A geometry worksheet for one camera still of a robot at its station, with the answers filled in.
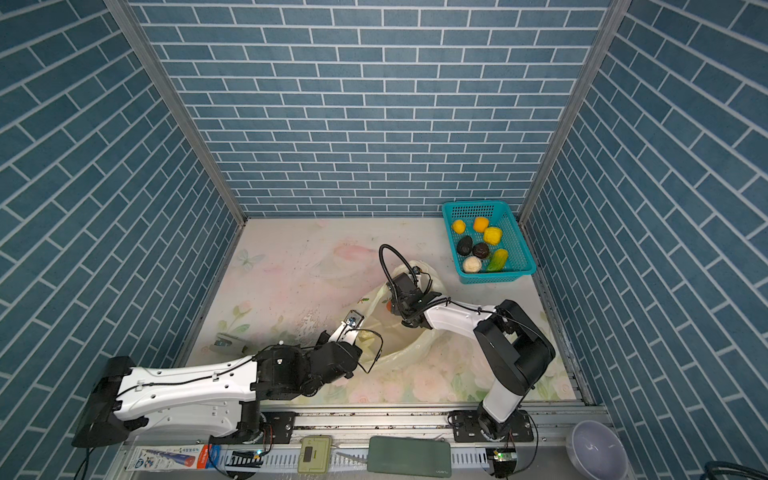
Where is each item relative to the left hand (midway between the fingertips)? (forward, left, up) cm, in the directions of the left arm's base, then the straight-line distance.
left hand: (359, 342), depth 73 cm
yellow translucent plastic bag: (-2, -10, +3) cm, 11 cm away
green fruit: (+33, -46, -10) cm, 58 cm away
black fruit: (+40, -35, -10) cm, 54 cm away
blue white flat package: (-21, +42, -14) cm, 49 cm away
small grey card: (+6, +40, -15) cm, 43 cm away
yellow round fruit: (+44, -46, -9) cm, 64 cm away
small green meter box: (-22, +10, -13) cm, 27 cm away
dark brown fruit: (+36, -40, -9) cm, 55 cm away
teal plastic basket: (+31, -53, -8) cm, 62 cm away
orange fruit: (+49, -35, -10) cm, 61 cm away
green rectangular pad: (-22, -14, -15) cm, 31 cm away
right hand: (+19, -12, -10) cm, 25 cm away
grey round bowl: (-23, -57, -13) cm, 63 cm away
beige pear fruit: (+29, -36, -8) cm, 47 cm away
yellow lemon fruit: (+51, -44, -10) cm, 68 cm away
